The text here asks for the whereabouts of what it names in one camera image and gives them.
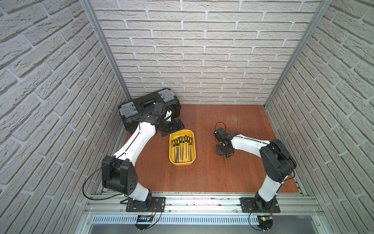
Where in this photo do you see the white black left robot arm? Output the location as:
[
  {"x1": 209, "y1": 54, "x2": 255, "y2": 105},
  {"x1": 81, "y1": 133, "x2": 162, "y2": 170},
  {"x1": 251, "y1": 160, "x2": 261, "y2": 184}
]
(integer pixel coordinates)
[{"x1": 101, "y1": 102, "x2": 184, "y2": 205}]

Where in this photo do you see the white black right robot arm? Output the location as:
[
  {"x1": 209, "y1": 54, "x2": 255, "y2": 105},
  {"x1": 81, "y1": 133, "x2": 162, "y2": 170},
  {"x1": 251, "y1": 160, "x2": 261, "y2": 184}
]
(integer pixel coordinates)
[{"x1": 213, "y1": 128, "x2": 297, "y2": 212}]

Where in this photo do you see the yellow plastic tray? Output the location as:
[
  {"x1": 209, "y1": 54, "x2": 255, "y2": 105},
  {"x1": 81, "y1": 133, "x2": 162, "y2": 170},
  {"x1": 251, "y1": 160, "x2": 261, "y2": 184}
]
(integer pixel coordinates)
[{"x1": 168, "y1": 129, "x2": 197, "y2": 166}]

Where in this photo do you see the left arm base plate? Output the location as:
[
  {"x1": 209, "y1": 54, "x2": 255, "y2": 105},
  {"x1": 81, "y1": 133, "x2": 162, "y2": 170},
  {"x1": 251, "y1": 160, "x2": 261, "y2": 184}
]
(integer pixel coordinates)
[{"x1": 126, "y1": 197, "x2": 166, "y2": 213}]

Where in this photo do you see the right controller board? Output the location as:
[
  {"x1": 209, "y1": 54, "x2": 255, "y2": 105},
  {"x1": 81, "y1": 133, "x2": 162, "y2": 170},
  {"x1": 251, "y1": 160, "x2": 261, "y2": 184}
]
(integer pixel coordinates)
[{"x1": 257, "y1": 215, "x2": 273, "y2": 231}]

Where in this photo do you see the left controller board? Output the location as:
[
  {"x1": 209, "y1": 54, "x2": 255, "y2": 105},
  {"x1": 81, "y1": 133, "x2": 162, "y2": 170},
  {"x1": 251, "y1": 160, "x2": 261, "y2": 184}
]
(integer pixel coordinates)
[{"x1": 135, "y1": 214, "x2": 154, "y2": 231}]

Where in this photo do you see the aluminium front rail frame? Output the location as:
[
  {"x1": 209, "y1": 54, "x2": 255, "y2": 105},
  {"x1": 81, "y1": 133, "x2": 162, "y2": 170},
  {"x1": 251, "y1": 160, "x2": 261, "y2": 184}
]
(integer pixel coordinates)
[{"x1": 75, "y1": 192, "x2": 332, "y2": 234}]

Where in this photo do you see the black plastic toolbox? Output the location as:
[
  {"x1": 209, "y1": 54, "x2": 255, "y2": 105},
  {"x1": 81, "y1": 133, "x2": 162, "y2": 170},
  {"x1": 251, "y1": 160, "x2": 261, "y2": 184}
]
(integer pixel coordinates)
[{"x1": 118, "y1": 88, "x2": 182, "y2": 134}]

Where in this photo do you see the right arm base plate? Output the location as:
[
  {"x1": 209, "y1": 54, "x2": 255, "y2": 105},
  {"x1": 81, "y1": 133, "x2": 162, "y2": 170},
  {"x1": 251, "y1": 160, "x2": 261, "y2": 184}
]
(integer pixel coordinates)
[{"x1": 239, "y1": 197, "x2": 281, "y2": 214}]

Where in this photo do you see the controller board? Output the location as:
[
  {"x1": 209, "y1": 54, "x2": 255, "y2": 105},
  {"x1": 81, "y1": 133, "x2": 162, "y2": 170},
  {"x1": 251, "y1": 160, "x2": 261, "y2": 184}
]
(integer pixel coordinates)
[
  {"x1": 135, "y1": 214, "x2": 154, "y2": 231},
  {"x1": 257, "y1": 215, "x2": 273, "y2": 231}
]

